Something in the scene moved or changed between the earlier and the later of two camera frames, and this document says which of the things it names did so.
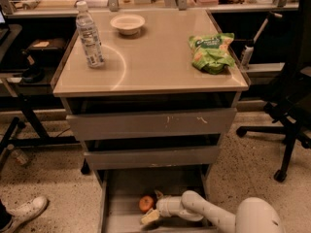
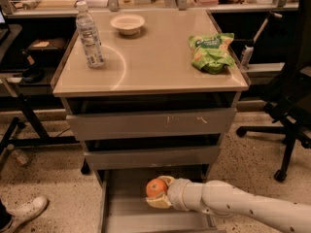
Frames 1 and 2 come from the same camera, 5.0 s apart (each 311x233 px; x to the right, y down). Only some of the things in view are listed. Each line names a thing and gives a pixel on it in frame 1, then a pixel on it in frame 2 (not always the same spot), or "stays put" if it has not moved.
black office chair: [291, 95] stays put
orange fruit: [146, 203] -> [156, 187]
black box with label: [46, 51] stays put
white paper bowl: [128, 24] stays put
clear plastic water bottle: [89, 38] stays put
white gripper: [164, 206] -> [176, 192]
